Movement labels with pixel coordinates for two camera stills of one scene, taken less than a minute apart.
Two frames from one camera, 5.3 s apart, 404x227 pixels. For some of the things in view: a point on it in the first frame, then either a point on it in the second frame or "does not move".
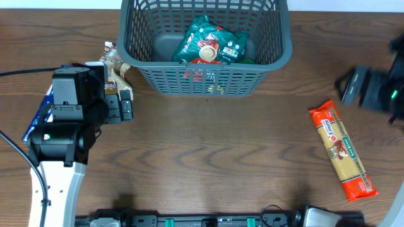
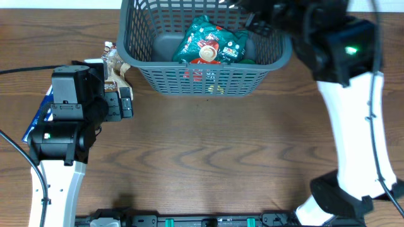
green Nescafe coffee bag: (206, 41) does not move
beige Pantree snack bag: (116, 69) does not move
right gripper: (352, 91) -> (258, 26)
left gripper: (114, 113) does not move
